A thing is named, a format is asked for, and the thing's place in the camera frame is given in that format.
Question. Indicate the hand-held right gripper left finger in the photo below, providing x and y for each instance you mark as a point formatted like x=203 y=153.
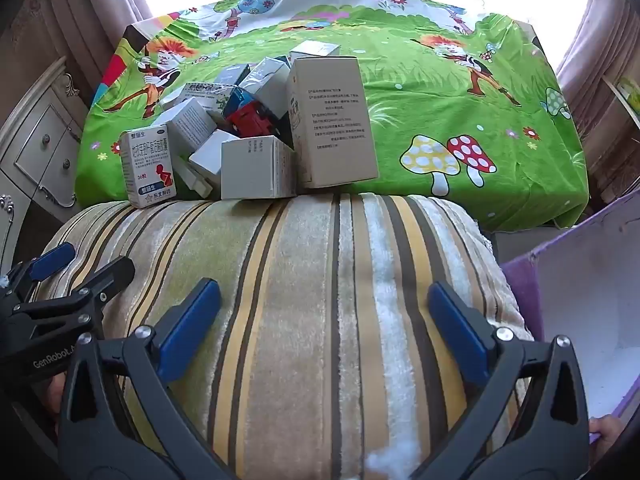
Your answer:
x=192 y=320

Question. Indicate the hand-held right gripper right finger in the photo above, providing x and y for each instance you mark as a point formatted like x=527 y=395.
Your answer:
x=460 y=330

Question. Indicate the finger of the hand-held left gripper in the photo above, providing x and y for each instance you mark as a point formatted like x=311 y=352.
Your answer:
x=50 y=261
x=107 y=280

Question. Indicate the purple storage box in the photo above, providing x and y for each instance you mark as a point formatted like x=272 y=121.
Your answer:
x=590 y=320

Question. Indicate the pile of small cardboard boxes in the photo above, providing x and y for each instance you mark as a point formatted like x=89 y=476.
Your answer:
x=330 y=120

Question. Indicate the cream dresser with drawers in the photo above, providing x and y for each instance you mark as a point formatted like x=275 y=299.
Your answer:
x=45 y=145

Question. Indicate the striped plush blanket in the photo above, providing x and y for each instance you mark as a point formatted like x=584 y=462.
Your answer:
x=310 y=335

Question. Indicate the red white package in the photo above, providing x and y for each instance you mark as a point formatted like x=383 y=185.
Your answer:
x=250 y=117

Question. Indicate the green cartoon printed cloth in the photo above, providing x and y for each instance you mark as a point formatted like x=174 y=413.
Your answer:
x=425 y=100

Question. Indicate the plain pink curtain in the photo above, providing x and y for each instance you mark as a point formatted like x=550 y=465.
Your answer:
x=75 y=25

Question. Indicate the patterned pink curtain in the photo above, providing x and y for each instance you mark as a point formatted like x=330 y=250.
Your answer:
x=600 y=60

